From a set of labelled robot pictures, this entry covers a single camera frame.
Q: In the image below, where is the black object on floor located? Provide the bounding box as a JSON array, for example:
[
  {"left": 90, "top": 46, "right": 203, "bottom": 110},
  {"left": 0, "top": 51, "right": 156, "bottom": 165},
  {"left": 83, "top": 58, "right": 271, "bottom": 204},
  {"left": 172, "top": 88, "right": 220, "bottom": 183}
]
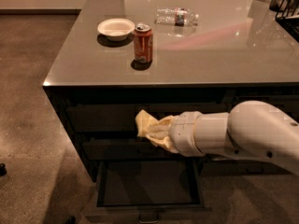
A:
[{"left": 0, "top": 163, "right": 7, "bottom": 176}]

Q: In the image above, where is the top left drawer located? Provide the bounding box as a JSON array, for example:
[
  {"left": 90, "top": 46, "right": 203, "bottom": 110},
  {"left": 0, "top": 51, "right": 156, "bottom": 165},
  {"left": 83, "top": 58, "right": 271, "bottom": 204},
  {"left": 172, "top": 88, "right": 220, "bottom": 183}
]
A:
[{"left": 66, "top": 103, "right": 227, "bottom": 133}]

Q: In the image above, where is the white bowl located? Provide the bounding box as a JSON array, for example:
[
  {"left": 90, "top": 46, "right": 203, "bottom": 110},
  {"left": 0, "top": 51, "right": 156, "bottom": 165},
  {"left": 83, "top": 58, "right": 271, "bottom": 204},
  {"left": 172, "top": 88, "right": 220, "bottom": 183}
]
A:
[{"left": 97, "top": 19, "right": 135, "bottom": 41}]

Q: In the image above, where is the bottom right drawer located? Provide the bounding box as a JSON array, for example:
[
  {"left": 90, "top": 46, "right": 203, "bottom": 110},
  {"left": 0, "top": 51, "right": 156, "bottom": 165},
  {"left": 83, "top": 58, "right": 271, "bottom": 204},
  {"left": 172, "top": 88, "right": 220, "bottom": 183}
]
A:
[{"left": 197, "top": 156, "right": 290, "bottom": 176}]

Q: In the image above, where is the red soda can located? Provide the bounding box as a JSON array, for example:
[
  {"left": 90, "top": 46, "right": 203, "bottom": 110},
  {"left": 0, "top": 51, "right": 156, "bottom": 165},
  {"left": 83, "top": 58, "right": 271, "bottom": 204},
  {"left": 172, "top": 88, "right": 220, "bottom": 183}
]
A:
[{"left": 134, "top": 22, "right": 153, "bottom": 63}]

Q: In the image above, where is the clear plastic water bottle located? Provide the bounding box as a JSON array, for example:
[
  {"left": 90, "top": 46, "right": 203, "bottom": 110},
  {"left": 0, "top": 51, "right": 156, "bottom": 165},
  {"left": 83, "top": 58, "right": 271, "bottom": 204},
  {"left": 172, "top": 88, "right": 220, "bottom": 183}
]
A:
[{"left": 155, "top": 7, "right": 199, "bottom": 27}]

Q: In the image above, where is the open bottom left drawer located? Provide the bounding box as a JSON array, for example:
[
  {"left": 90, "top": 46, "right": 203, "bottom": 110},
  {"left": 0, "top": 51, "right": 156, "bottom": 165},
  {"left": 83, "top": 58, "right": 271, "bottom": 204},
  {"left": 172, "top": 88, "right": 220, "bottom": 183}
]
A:
[{"left": 85, "top": 159, "right": 211, "bottom": 224}]

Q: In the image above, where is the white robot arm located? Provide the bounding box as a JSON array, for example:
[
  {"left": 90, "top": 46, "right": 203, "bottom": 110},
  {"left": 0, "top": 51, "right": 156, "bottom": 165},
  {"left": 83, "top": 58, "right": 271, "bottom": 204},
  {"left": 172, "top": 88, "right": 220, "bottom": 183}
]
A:
[{"left": 147, "top": 101, "right": 299, "bottom": 175}]

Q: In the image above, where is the yellow sponge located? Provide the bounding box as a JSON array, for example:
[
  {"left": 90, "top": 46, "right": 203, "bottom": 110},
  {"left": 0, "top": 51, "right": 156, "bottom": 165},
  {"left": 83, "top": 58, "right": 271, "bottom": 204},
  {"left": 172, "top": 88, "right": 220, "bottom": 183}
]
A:
[{"left": 135, "top": 110, "right": 158, "bottom": 137}]

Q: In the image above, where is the middle left drawer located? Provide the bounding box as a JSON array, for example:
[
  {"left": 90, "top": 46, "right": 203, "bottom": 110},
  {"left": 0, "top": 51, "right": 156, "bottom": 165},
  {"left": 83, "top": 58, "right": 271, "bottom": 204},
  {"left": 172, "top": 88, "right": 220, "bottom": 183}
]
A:
[{"left": 82, "top": 138, "right": 173, "bottom": 160}]

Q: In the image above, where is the black wire rack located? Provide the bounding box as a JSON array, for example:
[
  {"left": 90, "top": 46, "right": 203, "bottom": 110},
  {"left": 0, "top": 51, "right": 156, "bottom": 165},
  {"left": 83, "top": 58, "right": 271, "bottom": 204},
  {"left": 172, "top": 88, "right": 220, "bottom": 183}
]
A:
[{"left": 269, "top": 0, "right": 299, "bottom": 42}]

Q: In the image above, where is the dark object at floor edge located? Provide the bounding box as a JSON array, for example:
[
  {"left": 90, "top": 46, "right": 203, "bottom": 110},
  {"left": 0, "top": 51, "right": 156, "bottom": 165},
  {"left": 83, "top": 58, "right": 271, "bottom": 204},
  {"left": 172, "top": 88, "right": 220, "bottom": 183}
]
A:
[{"left": 64, "top": 216, "right": 76, "bottom": 224}]

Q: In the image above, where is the dark grey drawer cabinet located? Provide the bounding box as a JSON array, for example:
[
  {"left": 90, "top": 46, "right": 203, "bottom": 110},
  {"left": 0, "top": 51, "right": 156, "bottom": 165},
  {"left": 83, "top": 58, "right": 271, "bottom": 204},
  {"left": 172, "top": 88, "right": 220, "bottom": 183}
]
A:
[{"left": 43, "top": 0, "right": 299, "bottom": 224}]

